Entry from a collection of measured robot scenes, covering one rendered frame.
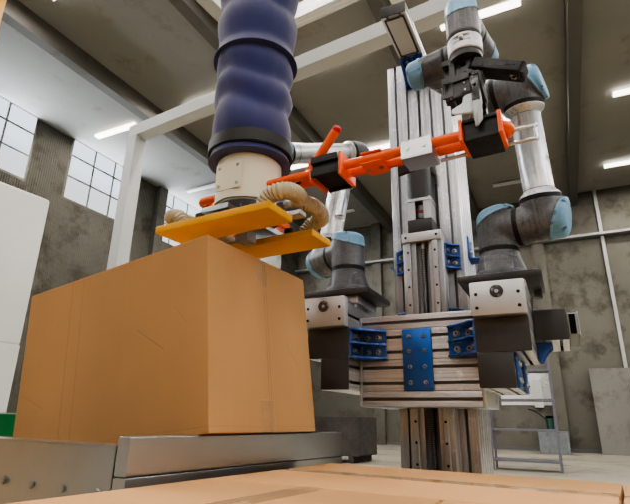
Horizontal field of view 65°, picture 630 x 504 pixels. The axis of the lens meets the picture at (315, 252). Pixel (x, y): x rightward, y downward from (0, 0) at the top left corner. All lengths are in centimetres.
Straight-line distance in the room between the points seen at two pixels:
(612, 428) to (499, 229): 1254
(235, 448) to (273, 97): 86
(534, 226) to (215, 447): 104
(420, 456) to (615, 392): 1263
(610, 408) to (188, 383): 1334
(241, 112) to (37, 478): 90
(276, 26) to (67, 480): 118
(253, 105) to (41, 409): 89
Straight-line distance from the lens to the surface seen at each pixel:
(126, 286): 120
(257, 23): 148
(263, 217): 111
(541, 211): 153
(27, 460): 110
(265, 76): 139
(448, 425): 159
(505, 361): 136
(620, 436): 1395
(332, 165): 114
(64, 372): 131
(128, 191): 469
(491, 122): 107
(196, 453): 98
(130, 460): 88
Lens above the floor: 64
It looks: 19 degrees up
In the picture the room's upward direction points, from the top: 1 degrees clockwise
